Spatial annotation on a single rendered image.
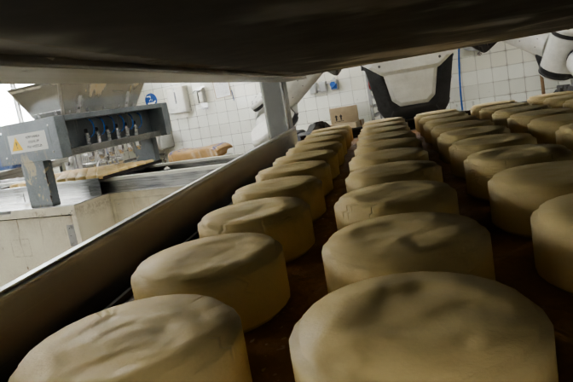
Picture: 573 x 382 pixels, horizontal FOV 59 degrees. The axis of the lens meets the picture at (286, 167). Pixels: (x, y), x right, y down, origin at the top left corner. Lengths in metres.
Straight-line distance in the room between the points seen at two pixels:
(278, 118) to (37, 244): 1.76
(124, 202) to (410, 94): 1.25
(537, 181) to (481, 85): 5.59
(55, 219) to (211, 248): 2.02
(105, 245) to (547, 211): 0.16
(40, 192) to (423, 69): 1.50
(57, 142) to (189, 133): 4.87
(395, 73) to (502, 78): 4.36
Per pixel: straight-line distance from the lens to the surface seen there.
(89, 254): 0.21
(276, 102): 0.66
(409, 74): 1.47
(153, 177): 2.08
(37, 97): 2.27
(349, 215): 0.20
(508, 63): 5.79
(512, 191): 0.21
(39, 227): 2.27
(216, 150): 5.83
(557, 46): 1.40
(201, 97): 6.63
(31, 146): 2.18
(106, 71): 0.19
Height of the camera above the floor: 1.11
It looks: 8 degrees down
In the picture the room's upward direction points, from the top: 10 degrees counter-clockwise
